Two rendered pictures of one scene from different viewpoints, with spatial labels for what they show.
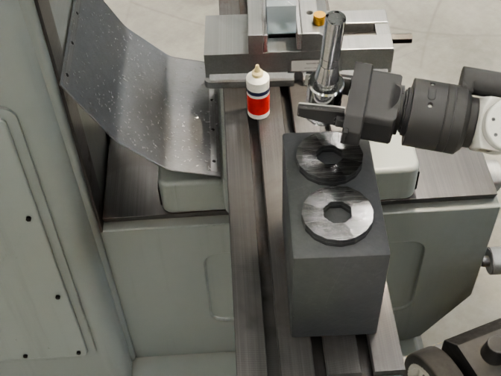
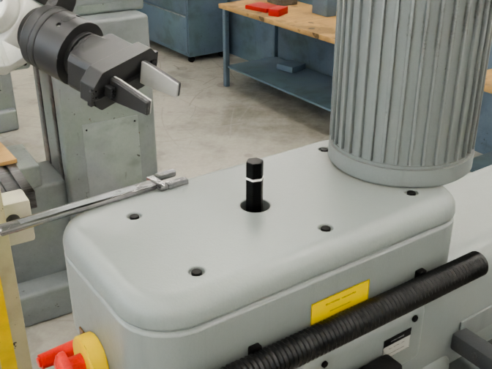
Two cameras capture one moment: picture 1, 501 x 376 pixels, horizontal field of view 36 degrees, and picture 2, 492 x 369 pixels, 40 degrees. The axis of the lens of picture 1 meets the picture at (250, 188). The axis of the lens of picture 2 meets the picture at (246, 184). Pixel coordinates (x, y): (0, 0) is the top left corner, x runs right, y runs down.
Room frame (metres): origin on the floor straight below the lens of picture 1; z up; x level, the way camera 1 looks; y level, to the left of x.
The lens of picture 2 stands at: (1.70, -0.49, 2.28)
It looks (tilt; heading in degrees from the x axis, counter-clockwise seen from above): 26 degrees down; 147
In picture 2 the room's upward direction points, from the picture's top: straight up
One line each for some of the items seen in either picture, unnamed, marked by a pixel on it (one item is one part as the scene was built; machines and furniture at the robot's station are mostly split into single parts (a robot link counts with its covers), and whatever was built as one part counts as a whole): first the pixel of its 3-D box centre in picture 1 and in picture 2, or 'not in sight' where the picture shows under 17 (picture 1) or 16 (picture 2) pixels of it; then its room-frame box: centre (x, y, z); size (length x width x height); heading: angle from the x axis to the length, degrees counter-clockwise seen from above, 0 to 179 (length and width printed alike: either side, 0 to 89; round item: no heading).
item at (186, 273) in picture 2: not in sight; (263, 256); (1.09, -0.06, 1.81); 0.47 x 0.26 x 0.16; 91
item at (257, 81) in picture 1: (258, 89); not in sight; (1.01, -0.02, 0.97); 0.04 x 0.04 x 0.11
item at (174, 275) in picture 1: (294, 243); not in sight; (1.09, -0.10, 0.42); 0.80 x 0.30 x 0.60; 91
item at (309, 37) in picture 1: (311, 21); not in sight; (1.15, -0.13, 1.01); 0.12 x 0.06 x 0.04; 179
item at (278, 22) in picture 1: (280, 10); not in sight; (1.15, -0.07, 1.03); 0.06 x 0.05 x 0.06; 179
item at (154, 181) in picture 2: not in sight; (96, 200); (0.98, -0.23, 1.89); 0.24 x 0.04 x 0.01; 93
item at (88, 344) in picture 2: not in sight; (90, 359); (1.10, -0.30, 1.76); 0.06 x 0.02 x 0.06; 1
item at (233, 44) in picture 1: (297, 37); not in sight; (1.15, -0.10, 0.97); 0.35 x 0.15 x 0.11; 89
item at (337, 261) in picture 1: (329, 230); not in sight; (0.66, -0.11, 1.02); 0.22 x 0.12 x 0.20; 0
